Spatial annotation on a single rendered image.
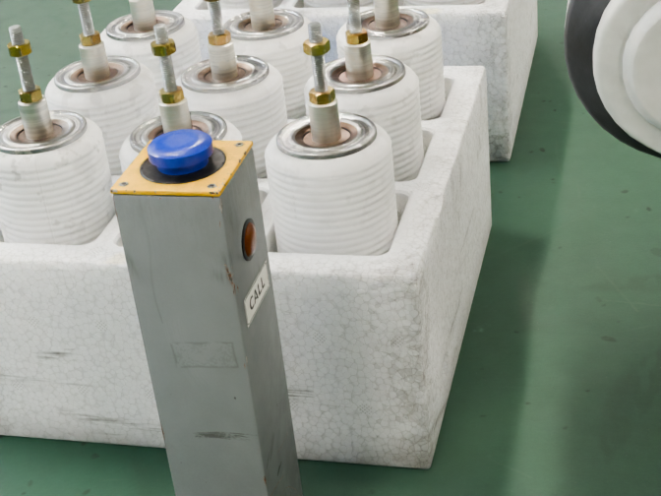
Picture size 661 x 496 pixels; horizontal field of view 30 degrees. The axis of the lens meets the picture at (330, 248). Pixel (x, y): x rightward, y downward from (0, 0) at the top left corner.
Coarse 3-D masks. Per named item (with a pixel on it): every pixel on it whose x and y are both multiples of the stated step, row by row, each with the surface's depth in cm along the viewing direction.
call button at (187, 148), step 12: (168, 132) 76; (180, 132) 76; (192, 132) 76; (204, 132) 76; (156, 144) 75; (168, 144) 75; (180, 144) 75; (192, 144) 75; (204, 144) 74; (156, 156) 74; (168, 156) 74; (180, 156) 74; (192, 156) 74; (204, 156) 74; (168, 168) 74; (180, 168) 74; (192, 168) 74
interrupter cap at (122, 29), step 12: (156, 12) 120; (168, 12) 120; (108, 24) 118; (120, 24) 118; (132, 24) 119; (168, 24) 117; (180, 24) 116; (108, 36) 116; (120, 36) 115; (132, 36) 115; (144, 36) 114
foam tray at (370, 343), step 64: (448, 128) 108; (448, 192) 100; (0, 256) 96; (64, 256) 95; (320, 256) 91; (384, 256) 90; (448, 256) 101; (0, 320) 99; (64, 320) 97; (128, 320) 96; (320, 320) 91; (384, 320) 90; (448, 320) 102; (0, 384) 103; (64, 384) 101; (128, 384) 99; (320, 384) 95; (384, 384) 93; (448, 384) 103; (320, 448) 98; (384, 448) 96
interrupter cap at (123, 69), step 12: (108, 60) 110; (120, 60) 110; (132, 60) 109; (60, 72) 108; (72, 72) 108; (120, 72) 108; (132, 72) 107; (60, 84) 106; (72, 84) 106; (84, 84) 106; (96, 84) 105; (108, 84) 105; (120, 84) 105
